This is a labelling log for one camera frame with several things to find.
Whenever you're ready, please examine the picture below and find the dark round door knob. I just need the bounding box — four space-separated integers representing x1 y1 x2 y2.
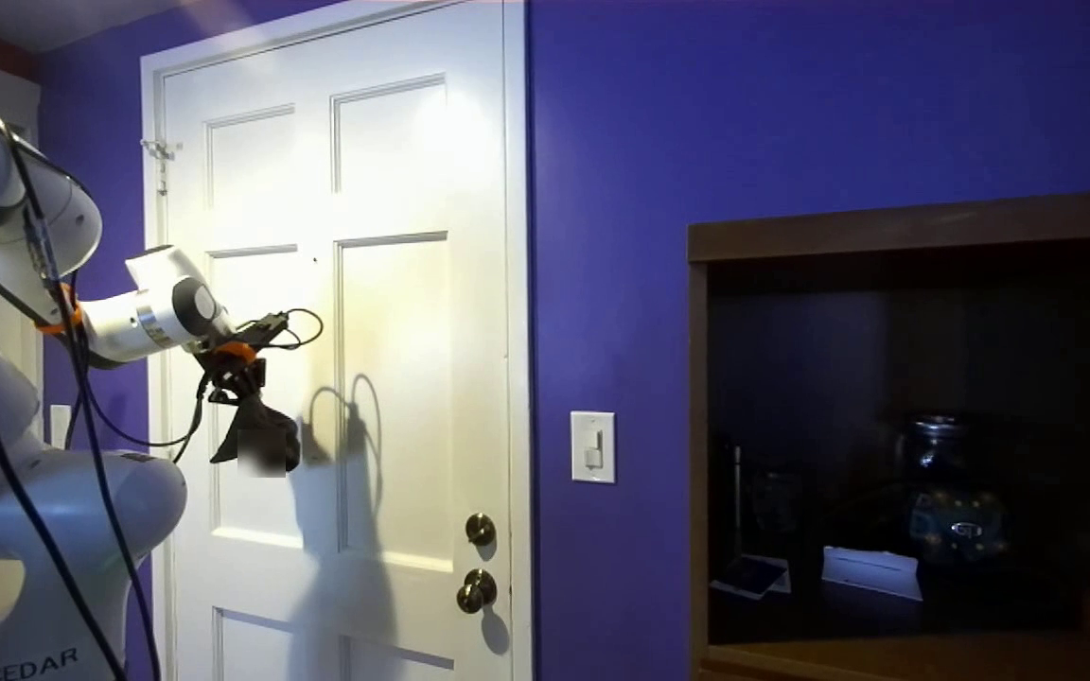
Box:
455 565 498 617

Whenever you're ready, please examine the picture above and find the white panel door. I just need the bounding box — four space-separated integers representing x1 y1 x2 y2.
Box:
141 0 532 681

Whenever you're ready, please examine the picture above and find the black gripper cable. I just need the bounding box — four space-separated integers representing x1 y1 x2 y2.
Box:
56 336 221 456

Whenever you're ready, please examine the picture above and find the brown wooden cabinet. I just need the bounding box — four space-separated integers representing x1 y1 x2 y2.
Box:
684 186 1090 681

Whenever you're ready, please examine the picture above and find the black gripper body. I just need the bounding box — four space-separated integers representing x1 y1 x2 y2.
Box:
196 331 278 410

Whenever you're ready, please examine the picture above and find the orange arm strap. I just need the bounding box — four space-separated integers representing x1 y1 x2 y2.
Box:
33 304 90 347

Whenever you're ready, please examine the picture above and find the white light switch plate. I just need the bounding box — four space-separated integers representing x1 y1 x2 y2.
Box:
569 410 618 487

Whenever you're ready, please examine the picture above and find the thin black camera cable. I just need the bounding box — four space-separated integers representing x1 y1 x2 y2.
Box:
269 304 329 356

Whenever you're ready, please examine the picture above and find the dark round deadbolt lock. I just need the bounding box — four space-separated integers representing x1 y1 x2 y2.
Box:
463 512 498 554

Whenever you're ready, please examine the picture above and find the white paper sheet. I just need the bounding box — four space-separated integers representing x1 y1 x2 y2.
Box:
818 543 929 604

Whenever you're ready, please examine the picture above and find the silver door hook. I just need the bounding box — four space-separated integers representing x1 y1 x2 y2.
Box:
141 134 187 201

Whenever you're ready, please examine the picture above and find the dark glass jar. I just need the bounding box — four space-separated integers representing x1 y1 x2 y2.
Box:
900 413 1014 612

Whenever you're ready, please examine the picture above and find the dark flat object in cabinet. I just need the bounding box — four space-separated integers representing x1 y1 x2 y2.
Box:
707 438 796 604

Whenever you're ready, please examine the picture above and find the dark grey cap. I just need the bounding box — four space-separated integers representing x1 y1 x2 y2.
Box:
209 389 308 480

